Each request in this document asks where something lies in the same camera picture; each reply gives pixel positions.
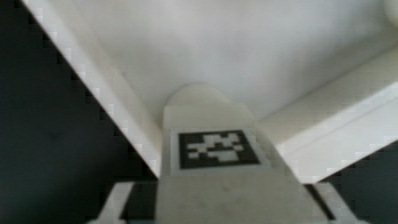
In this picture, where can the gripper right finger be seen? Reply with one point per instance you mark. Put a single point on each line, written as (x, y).
(343, 216)

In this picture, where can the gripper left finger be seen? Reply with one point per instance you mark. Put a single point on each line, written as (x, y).
(110, 212)

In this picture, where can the white table leg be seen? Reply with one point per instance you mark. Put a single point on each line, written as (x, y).
(226, 182)

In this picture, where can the white square table top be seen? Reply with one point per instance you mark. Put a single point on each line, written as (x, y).
(297, 55)

